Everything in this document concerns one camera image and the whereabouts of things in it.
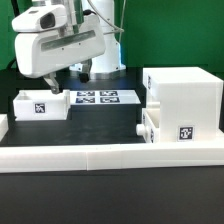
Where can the white drawer tray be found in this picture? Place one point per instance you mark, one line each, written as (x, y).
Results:
(149, 128)
(32, 105)

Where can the white U-shaped fence wall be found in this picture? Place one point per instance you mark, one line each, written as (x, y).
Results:
(112, 156)

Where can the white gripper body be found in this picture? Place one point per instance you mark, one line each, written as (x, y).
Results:
(39, 54)

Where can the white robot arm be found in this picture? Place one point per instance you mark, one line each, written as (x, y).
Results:
(66, 16)

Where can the white fiducial marker sheet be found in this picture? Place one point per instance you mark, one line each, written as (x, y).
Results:
(103, 97)

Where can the black pole stand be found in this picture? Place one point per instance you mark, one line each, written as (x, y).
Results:
(15, 7)

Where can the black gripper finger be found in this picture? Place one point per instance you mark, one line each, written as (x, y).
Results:
(85, 71)
(51, 81)

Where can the white front drawer tray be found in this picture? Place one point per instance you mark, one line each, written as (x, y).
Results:
(149, 128)

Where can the white drawer cabinet box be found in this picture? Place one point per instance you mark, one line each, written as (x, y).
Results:
(189, 100)

